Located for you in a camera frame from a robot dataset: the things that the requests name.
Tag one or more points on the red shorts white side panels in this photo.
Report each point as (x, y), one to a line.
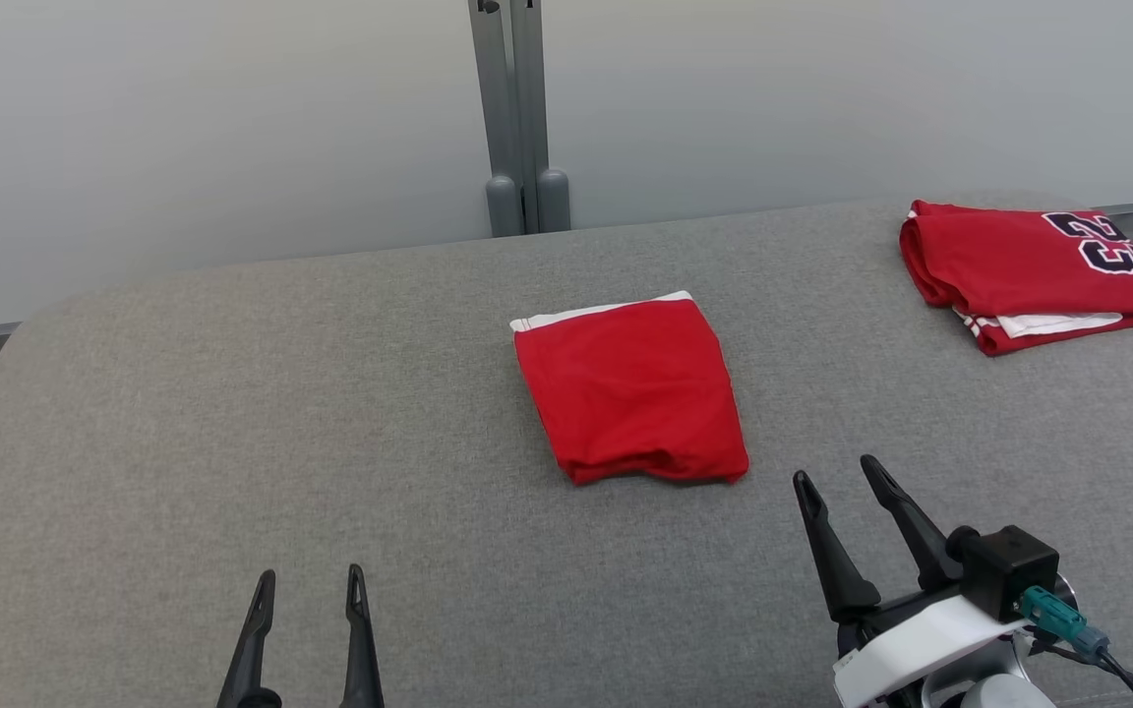
(630, 393)

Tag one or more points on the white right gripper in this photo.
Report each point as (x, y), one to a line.
(911, 644)

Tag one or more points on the red basketball jersey number 23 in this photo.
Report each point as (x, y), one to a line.
(1009, 261)

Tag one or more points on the grey partition post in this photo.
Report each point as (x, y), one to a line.
(517, 108)

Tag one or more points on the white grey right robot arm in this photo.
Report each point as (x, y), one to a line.
(1004, 693)

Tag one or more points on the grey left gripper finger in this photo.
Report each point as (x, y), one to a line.
(362, 659)
(254, 649)

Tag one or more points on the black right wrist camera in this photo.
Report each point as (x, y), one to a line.
(1014, 570)

